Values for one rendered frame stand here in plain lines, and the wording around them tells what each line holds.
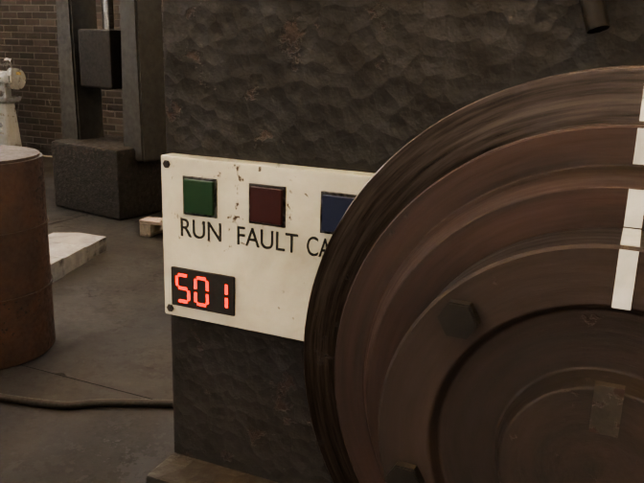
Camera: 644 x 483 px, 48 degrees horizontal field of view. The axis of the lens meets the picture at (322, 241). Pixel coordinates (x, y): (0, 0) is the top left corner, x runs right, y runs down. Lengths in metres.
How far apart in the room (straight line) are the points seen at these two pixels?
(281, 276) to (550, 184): 0.35
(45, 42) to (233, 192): 8.48
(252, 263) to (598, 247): 0.42
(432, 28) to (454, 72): 0.04
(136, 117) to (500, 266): 5.48
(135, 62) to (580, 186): 5.44
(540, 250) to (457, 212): 0.09
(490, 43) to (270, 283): 0.32
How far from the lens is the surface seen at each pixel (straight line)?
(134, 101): 5.86
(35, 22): 9.29
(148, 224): 5.36
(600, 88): 0.51
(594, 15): 0.63
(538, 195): 0.48
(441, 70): 0.68
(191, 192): 0.78
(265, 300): 0.77
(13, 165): 3.21
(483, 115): 0.52
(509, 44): 0.67
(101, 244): 5.03
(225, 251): 0.78
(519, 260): 0.44
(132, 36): 5.84
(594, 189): 0.48
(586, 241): 0.44
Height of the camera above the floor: 1.36
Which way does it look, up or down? 15 degrees down
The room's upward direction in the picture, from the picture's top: 2 degrees clockwise
